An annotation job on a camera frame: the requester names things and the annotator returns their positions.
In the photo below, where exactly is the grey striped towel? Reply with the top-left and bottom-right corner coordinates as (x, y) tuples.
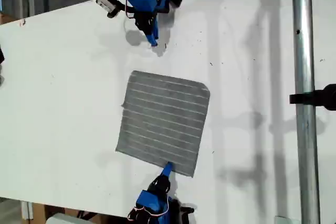
(114, 70), (212, 178)

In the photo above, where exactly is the white box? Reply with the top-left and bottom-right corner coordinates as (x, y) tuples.
(46, 212), (87, 224)

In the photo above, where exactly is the brown cardboard box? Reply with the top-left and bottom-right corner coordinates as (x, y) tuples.
(31, 202), (111, 224)
(0, 11), (20, 25)

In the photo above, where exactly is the white table leg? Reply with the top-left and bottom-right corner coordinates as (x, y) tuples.
(20, 200), (34, 221)

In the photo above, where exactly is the black clamp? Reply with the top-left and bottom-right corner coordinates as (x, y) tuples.
(289, 83), (336, 111)

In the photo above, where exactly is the black camera stalk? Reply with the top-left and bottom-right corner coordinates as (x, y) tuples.
(106, 0), (128, 19)

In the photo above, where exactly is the steel post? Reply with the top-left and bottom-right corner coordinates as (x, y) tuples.
(290, 0), (321, 224)

